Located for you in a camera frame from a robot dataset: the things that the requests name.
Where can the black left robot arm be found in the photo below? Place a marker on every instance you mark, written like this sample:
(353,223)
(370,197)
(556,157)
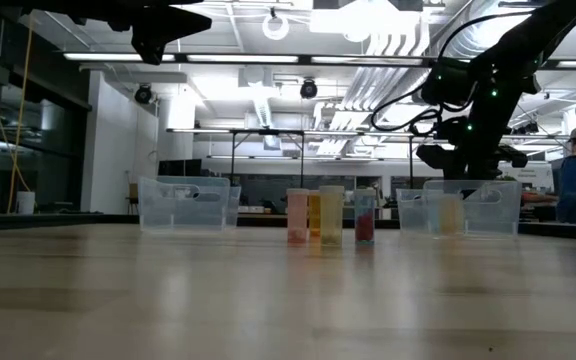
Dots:
(68,4)

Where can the pink pill bottle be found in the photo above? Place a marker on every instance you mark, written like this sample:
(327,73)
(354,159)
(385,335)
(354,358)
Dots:
(297,220)

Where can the black monitor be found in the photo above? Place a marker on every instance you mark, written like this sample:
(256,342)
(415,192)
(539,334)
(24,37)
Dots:
(180,167)

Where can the large orange pill bottle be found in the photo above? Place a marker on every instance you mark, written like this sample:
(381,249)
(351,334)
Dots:
(314,215)

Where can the black ceiling camera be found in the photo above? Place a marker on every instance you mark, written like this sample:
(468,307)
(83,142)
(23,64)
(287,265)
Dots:
(143,94)
(308,89)

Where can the clear plastic bin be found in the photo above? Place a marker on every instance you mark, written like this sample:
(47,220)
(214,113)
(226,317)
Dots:
(498,220)
(168,215)

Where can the small yellow pill bottle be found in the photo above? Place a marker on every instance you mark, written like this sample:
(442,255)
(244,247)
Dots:
(331,220)

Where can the white bucket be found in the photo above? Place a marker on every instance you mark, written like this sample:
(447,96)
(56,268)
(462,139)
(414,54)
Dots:
(26,202)

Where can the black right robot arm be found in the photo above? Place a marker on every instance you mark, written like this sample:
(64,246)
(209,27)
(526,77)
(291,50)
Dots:
(513,65)

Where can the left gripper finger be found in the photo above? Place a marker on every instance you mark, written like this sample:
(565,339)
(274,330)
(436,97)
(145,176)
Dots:
(183,22)

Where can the small white bottle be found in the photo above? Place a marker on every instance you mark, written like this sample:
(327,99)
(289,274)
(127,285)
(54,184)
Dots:
(365,225)

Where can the silver ventilation duct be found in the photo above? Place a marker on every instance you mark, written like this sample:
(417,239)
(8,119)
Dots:
(383,85)

